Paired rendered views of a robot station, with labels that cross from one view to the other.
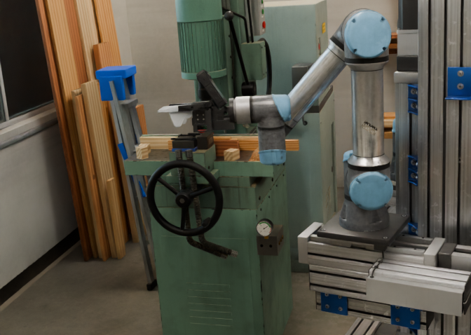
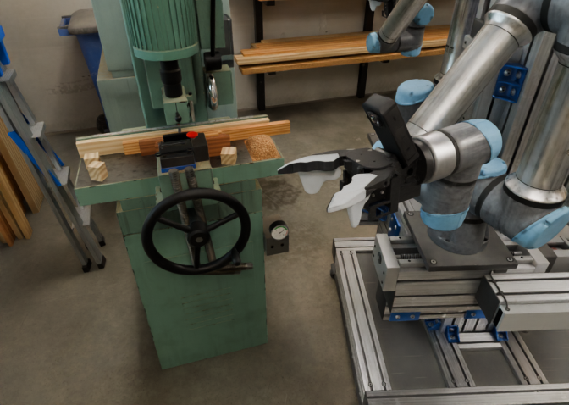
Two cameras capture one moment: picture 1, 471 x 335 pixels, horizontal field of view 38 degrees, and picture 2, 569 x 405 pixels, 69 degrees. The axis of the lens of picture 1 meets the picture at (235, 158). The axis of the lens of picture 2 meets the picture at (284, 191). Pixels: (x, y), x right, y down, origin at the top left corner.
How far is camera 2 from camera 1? 1.58 m
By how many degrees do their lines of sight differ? 35
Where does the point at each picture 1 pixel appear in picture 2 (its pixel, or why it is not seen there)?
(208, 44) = (179, 5)
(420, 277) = (555, 296)
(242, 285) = (245, 283)
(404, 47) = not seen: hidden behind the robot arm
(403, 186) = not seen: hidden behind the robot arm
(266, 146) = (456, 208)
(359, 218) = (474, 241)
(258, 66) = (221, 30)
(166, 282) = (156, 304)
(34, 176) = not seen: outside the picture
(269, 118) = (476, 168)
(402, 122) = (480, 109)
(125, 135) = (16, 121)
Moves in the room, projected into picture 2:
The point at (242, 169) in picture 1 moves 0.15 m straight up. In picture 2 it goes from (246, 172) to (243, 127)
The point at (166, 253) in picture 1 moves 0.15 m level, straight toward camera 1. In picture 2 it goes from (152, 277) to (174, 305)
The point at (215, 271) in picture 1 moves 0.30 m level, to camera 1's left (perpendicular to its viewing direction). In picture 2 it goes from (214, 280) to (129, 317)
